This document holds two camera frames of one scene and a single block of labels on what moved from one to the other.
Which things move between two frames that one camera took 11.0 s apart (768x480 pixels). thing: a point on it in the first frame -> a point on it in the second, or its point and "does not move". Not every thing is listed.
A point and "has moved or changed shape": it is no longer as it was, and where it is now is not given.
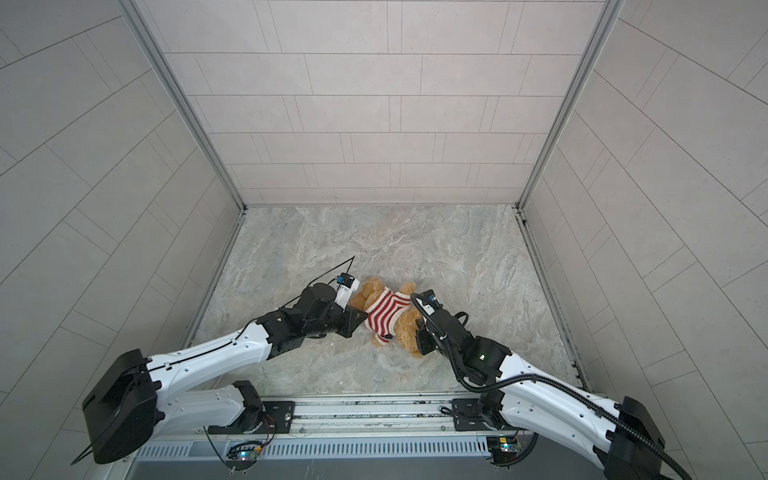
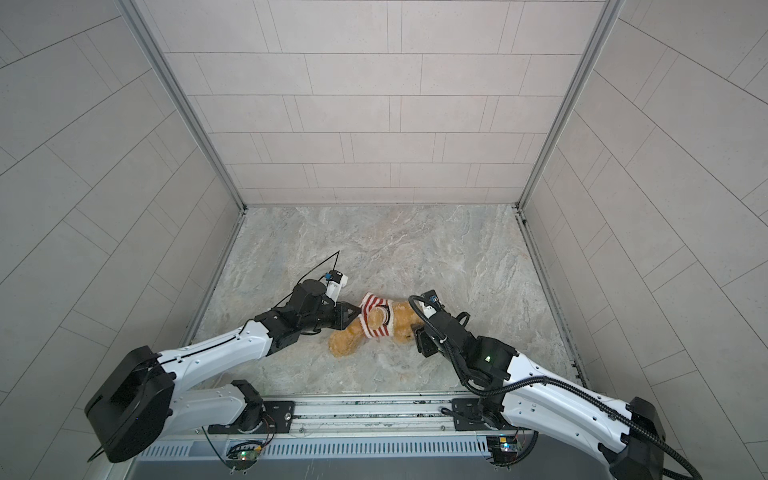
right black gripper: x=421 y=340 does not move
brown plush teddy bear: x=407 y=321 -> x=350 y=338
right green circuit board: x=504 y=449 does not move
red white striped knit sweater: x=381 y=314 has moved or changed shape
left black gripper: x=349 y=320 does not move
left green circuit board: x=243 y=455 does not move
